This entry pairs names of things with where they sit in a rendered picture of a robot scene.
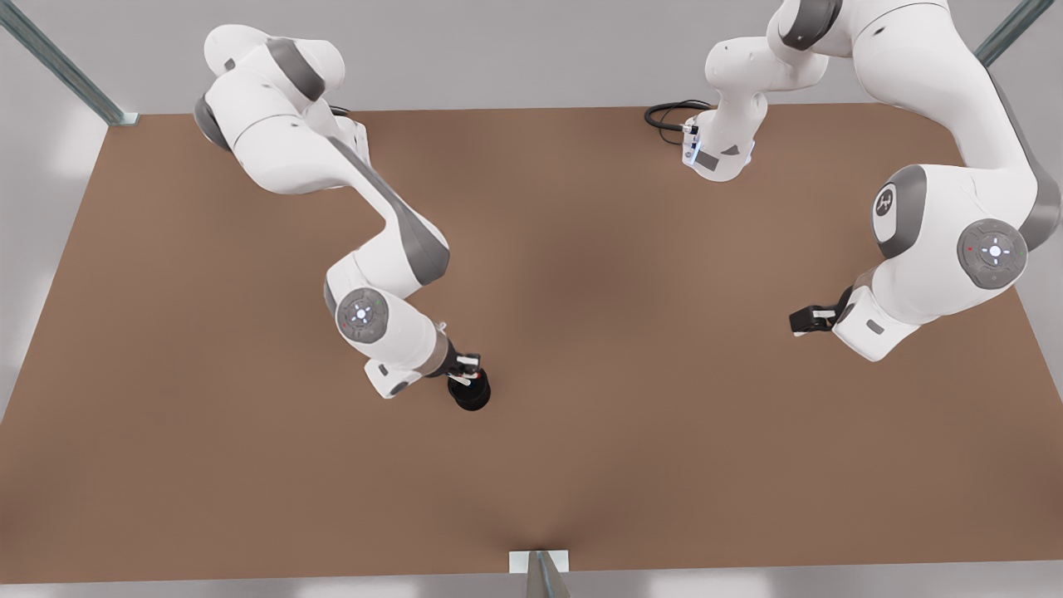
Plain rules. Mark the black cylindrical cup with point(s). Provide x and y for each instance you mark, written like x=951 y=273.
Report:
x=470 y=392

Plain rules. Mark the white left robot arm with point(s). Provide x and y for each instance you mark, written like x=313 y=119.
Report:
x=938 y=108

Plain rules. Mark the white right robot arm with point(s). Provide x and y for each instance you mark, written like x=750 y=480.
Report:
x=282 y=141

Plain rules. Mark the silver frame post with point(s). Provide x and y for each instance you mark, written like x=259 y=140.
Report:
x=1009 y=29
x=62 y=66
x=541 y=573

